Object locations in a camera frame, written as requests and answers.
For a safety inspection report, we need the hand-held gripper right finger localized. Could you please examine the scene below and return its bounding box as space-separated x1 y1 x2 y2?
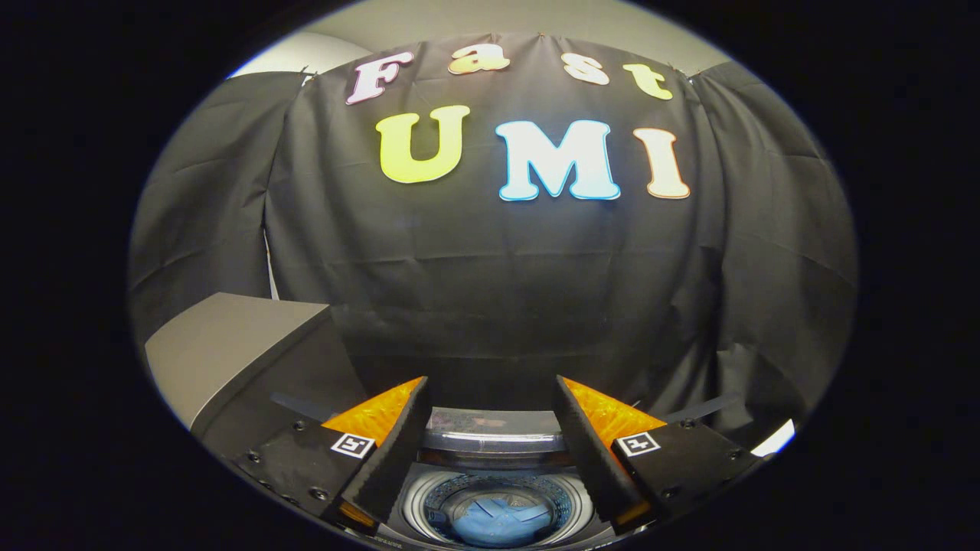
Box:
554 374 766 536

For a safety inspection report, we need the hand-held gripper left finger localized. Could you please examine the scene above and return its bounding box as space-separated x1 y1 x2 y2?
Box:
234 375 432 536

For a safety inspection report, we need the dark washing machine lid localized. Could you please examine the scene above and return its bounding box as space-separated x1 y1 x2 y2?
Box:
423 408 570 469

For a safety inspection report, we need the grey washing machine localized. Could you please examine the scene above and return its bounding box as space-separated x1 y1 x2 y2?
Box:
375 429 622 551

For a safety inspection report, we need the light blue polo shirt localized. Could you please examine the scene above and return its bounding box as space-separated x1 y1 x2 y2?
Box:
450 497 555 549

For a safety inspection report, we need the white paper sheet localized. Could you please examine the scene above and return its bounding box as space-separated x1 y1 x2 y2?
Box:
750 419 798 459

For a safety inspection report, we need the black backdrop cloth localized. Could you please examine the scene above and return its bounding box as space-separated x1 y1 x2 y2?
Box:
129 32 858 454

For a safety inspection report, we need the grey cabinet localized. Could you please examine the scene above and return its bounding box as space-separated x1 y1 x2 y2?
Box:
144 292 370 461

